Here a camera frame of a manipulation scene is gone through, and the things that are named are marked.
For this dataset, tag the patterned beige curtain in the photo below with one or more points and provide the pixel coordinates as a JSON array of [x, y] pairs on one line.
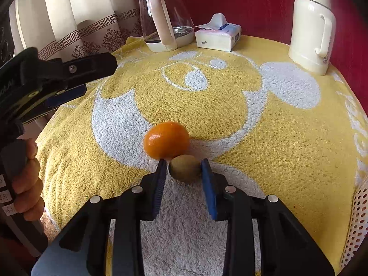
[[71, 29]]

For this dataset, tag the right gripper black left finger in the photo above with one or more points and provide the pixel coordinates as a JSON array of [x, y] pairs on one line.
[[81, 247]]

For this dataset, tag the red quilted headboard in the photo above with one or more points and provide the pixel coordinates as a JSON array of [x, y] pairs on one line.
[[273, 19]]

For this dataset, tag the glass electric kettle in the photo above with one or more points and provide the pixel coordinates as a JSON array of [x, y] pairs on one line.
[[166, 24]]

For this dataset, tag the white plastic basket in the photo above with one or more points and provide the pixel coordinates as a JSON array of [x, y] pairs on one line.
[[358, 223]]

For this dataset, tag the brown round longan fruit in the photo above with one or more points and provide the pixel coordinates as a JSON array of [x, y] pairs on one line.
[[185, 168]]

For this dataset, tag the cream thermos flask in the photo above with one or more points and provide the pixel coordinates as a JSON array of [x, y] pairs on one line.
[[313, 33]]

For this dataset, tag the tissue pack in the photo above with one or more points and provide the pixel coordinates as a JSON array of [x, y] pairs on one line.
[[218, 34]]

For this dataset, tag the smooth orange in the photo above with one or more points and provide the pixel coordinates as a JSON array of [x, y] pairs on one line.
[[166, 141]]

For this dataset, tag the yellow cartoon towel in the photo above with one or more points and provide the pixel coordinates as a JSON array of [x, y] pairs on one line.
[[262, 121]]

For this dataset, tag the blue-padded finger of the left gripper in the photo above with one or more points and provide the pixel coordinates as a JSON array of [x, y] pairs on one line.
[[66, 97]]

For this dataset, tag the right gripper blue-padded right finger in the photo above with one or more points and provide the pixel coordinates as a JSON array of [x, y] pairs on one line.
[[286, 247]]

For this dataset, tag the left hand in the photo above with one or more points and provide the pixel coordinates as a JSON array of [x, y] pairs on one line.
[[28, 186]]

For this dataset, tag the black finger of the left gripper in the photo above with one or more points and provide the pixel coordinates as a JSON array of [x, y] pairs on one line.
[[83, 69]]

